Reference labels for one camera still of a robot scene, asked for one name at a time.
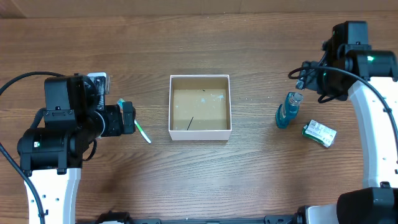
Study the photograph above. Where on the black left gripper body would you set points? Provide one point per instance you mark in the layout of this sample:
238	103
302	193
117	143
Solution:
127	117

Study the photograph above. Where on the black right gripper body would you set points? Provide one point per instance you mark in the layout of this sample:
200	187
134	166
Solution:
308	78

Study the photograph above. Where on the blue mouthwash bottle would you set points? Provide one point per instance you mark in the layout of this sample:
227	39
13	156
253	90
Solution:
288	110

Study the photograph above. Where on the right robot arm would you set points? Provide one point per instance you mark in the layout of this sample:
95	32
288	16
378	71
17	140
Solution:
351	70

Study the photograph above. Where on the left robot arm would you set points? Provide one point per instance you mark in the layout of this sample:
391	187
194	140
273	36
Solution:
51	150

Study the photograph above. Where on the green white toothbrush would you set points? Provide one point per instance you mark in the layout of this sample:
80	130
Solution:
142	132

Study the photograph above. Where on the green white soap packet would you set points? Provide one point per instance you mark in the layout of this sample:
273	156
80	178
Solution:
319	133

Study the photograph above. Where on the white cardboard box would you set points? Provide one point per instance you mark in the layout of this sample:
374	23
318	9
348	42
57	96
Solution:
208	99

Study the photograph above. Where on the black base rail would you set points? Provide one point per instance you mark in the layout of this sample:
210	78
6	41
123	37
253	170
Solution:
126	218

